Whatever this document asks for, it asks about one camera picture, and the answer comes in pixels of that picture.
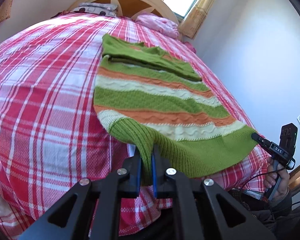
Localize black cable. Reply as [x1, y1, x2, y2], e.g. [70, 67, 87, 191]
[237, 166, 288, 193]

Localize pink cloth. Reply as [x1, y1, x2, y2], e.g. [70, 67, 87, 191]
[182, 41, 197, 53]

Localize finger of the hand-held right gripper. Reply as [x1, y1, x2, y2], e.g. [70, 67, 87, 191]
[251, 133, 265, 145]

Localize bed with red plaid sheet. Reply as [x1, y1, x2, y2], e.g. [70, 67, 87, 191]
[0, 12, 273, 240]

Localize green orange striped knit sweater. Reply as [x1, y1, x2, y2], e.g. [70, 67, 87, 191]
[93, 34, 258, 187]

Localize grey patterned pillow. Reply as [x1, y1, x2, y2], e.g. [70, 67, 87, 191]
[71, 2, 118, 17]

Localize person's right hand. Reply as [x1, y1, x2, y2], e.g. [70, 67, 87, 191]
[264, 156, 290, 198]

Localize person's legs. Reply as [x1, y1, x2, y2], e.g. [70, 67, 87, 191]
[230, 190, 300, 234]

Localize dark red cloth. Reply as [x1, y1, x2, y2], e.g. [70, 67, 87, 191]
[51, 10, 70, 19]

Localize pink quilt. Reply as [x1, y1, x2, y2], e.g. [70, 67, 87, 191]
[134, 14, 179, 39]

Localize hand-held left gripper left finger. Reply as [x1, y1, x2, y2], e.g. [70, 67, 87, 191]
[17, 152, 142, 240]

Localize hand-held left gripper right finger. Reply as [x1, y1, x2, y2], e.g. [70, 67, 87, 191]
[151, 145, 278, 240]

